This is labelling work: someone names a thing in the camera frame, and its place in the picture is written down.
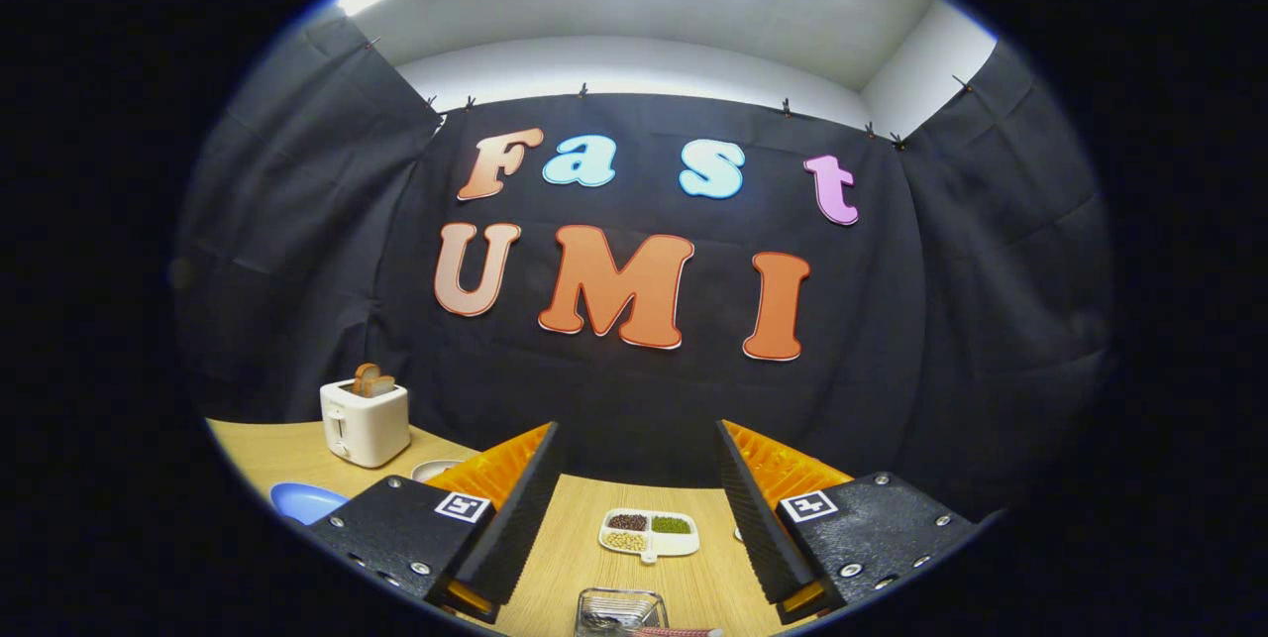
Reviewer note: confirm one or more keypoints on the white oval plate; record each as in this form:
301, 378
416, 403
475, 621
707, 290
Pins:
431, 471

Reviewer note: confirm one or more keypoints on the toasted bread slice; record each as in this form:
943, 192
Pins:
381, 385
364, 377

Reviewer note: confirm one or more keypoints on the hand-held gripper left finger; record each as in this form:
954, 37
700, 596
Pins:
525, 518

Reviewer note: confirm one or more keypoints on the white toaster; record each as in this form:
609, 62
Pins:
371, 429

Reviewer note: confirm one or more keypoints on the blue round plate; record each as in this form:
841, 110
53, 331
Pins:
302, 501

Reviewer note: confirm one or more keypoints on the dark bean pile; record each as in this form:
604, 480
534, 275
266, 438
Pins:
627, 522

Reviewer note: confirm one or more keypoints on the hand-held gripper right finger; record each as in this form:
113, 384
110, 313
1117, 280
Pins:
755, 518

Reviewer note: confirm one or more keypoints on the yellow bean pile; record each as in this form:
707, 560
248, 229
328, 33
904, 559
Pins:
625, 541

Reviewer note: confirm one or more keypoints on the green bean pile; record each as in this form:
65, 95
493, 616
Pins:
671, 524

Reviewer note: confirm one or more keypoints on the white divided dish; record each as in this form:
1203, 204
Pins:
679, 546

